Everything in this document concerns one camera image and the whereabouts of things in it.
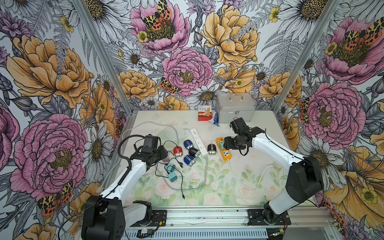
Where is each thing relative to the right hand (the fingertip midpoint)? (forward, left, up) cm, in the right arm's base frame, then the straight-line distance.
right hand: (229, 148), depth 87 cm
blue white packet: (+30, +4, -7) cm, 31 cm away
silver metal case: (+30, -6, +5) cm, 31 cm away
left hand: (-3, +38, -1) cm, 38 cm away
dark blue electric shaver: (-2, +23, -8) cm, 25 cm away
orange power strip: (+1, +1, -8) cm, 9 cm away
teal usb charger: (-6, +34, -8) cm, 36 cm away
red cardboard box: (+36, +12, -7) cm, 39 cm away
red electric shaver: (+3, +30, -7) cm, 31 cm away
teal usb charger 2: (-12, +33, -8) cm, 36 cm away
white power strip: (+12, +17, -9) cm, 23 cm away
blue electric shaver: (+9, +24, -8) cm, 27 cm away
